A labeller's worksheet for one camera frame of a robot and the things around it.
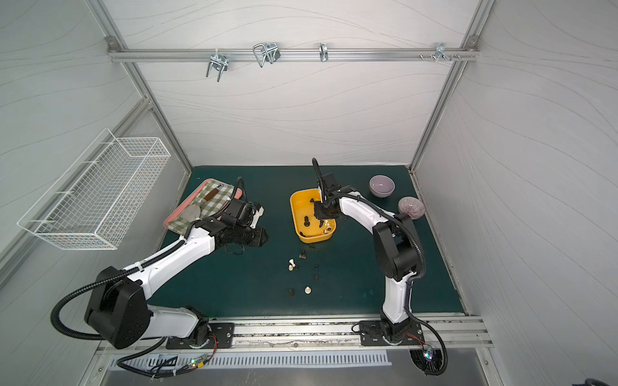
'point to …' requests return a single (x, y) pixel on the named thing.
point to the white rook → (292, 265)
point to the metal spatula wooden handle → (191, 212)
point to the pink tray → (203, 185)
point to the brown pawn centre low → (316, 277)
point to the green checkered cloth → (209, 208)
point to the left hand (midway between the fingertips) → (265, 238)
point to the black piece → (306, 222)
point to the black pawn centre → (316, 267)
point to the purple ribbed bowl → (411, 206)
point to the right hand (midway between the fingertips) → (321, 211)
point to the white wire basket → (89, 207)
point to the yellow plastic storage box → (308, 227)
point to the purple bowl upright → (381, 186)
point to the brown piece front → (291, 292)
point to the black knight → (302, 254)
